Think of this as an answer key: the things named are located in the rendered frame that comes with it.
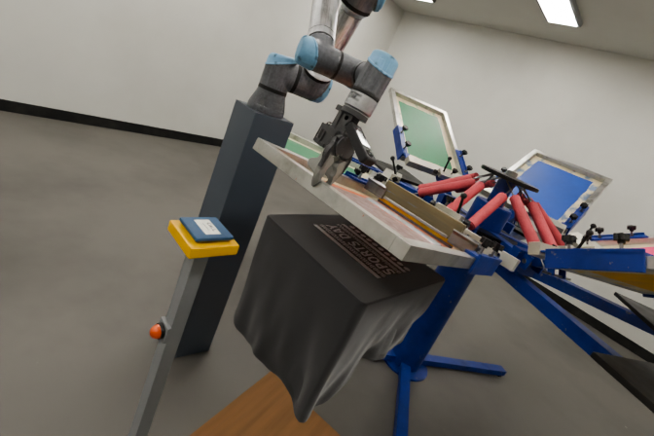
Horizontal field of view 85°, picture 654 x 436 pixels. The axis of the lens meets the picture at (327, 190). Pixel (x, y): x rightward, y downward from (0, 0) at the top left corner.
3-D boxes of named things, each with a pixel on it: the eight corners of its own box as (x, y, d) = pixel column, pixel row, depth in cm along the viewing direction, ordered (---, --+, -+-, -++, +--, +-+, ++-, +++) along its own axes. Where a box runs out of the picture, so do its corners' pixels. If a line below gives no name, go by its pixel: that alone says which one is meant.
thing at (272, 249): (301, 429, 98) (363, 306, 87) (224, 318, 126) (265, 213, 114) (308, 424, 101) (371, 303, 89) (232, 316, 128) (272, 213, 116)
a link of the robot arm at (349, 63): (335, 52, 98) (348, 50, 88) (369, 67, 102) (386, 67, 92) (325, 79, 100) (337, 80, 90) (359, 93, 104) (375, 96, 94)
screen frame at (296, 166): (401, 261, 71) (411, 245, 71) (252, 148, 107) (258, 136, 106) (490, 272, 133) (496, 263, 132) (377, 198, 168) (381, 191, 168)
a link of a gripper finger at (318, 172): (301, 177, 92) (322, 149, 92) (315, 188, 88) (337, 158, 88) (294, 173, 90) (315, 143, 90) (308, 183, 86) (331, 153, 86)
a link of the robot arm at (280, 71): (257, 80, 143) (269, 47, 139) (288, 92, 148) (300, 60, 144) (260, 84, 132) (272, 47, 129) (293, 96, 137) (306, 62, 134)
